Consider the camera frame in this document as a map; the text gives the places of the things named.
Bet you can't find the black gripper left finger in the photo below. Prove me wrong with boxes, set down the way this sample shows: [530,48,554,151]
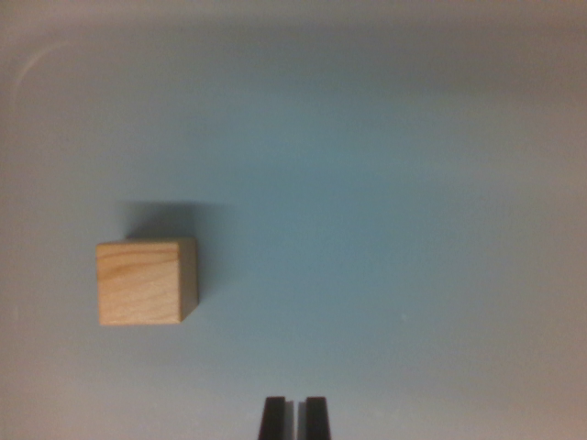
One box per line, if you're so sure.
[258,397,295,440]

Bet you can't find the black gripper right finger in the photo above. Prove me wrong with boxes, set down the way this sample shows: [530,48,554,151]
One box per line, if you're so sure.
[297,396,334,440]

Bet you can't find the wooden cube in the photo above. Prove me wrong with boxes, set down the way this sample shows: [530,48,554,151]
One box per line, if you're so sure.
[95,236,200,327]

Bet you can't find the translucent plastic bin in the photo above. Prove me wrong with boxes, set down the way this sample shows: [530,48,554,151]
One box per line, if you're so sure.
[0,0,587,440]

